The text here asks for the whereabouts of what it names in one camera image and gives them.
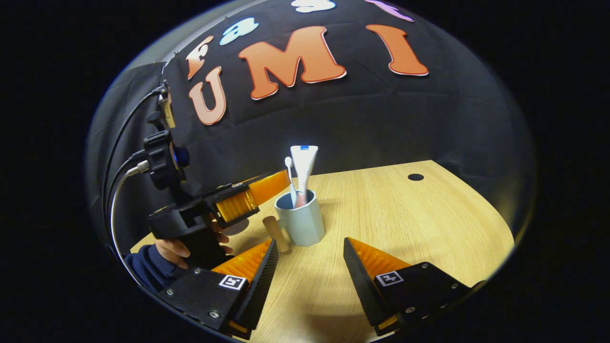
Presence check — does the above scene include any round dark brown coaster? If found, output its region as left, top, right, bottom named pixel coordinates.
left=221, top=218, right=251, bottom=237

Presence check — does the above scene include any white toothbrush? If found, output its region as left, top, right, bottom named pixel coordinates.
left=285, top=156, right=298, bottom=208

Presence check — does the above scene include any white toothpaste tube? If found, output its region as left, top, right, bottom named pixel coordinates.
left=290, top=145, right=319, bottom=209

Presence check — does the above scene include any grey cup with wooden handle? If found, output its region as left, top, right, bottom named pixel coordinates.
left=262, top=189, right=326, bottom=253

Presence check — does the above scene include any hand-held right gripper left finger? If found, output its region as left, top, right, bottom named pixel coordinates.
left=157, top=238, right=279, bottom=340

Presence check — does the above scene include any black backdrop cloth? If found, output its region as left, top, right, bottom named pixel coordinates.
left=86, top=0, right=537, bottom=258

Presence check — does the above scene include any wooden desktop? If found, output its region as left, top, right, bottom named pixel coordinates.
left=130, top=160, right=516, bottom=343

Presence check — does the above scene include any black cable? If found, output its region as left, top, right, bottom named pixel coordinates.
left=102, top=87, right=168, bottom=248

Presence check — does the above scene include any white cable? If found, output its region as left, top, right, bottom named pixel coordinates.
left=110, top=161, right=150, bottom=282

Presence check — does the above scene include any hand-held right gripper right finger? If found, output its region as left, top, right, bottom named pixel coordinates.
left=343, top=237, right=487, bottom=337

